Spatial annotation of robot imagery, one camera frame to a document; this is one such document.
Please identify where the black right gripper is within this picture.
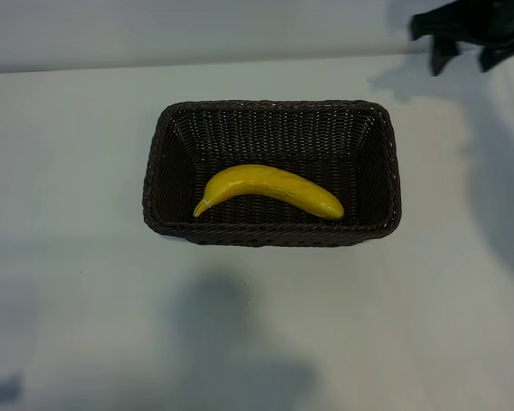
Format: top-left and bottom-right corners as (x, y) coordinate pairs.
(410, 0), (514, 78)

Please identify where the dark brown wicker basket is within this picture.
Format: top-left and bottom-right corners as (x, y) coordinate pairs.
(142, 99), (403, 248)

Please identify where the yellow banana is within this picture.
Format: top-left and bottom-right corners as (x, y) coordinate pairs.
(192, 164), (345, 222)

